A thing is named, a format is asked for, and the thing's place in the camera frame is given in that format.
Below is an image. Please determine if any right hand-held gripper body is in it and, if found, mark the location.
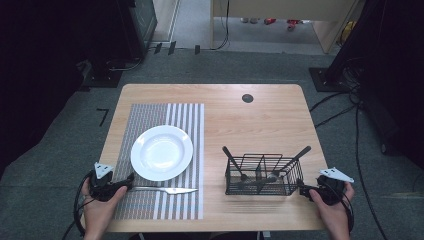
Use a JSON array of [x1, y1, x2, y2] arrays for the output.
[[315, 167, 355, 206]]

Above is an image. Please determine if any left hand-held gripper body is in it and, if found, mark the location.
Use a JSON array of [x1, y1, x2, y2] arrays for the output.
[[88, 162, 118, 203]]

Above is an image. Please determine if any silver table knife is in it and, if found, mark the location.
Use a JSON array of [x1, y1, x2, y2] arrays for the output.
[[128, 186, 199, 196]]

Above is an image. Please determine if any person's left hand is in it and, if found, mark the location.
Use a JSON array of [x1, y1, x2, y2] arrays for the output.
[[80, 176, 129, 236]]

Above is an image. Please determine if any person's right hand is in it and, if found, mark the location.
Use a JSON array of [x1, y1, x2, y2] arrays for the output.
[[307, 181, 356, 236]]

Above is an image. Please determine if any white round plate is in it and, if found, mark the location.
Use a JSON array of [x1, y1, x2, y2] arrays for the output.
[[130, 124, 195, 183]]

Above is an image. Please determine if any striped grey placemat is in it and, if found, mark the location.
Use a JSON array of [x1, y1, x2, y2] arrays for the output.
[[112, 102, 205, 221]]

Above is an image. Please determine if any black stand base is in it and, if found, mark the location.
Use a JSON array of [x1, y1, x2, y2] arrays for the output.
[[308, 66, 359, 93], [79, 59, 124, 90]]

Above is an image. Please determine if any dark cabinet with glass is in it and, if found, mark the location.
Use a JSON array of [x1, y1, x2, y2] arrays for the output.
[[116, 0, 158, 60]]

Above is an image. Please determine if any red tool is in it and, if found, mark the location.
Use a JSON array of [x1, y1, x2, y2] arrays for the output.
[[286, 18, 303, 32]]

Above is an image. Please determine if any light wooden desk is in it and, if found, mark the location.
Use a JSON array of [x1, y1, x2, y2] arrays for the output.
[[210, 0, 365, 55]]

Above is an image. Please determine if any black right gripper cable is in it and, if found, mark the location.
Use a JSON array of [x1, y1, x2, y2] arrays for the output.
[[328, 184, 355, 234]]

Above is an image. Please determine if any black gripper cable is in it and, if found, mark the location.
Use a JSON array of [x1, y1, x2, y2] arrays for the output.
[[61, 170, 96, 240], [328, 184, 355, 234]]

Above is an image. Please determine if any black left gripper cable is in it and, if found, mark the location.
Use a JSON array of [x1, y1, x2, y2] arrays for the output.
[[61, 170, 96, 240]]

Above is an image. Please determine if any black-handled utensil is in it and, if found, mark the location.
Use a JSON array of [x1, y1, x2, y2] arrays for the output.
[[221, 145, 248, 182], [265, 145, 312, 184]]

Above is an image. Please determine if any long black floor cable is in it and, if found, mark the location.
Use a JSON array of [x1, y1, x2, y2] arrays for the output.
[[353, 101, 390, 240]]

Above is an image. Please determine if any black wire cutlery basket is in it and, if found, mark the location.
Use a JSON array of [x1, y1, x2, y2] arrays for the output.
[[224, 153, 305, 197]]

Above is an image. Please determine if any yellow cable coil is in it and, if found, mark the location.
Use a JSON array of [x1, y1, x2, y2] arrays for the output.
[[338, 20, 358, 46]]

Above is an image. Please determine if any black hanging cable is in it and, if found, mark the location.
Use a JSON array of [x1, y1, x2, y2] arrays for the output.
[[210, 0, 232, 52]]

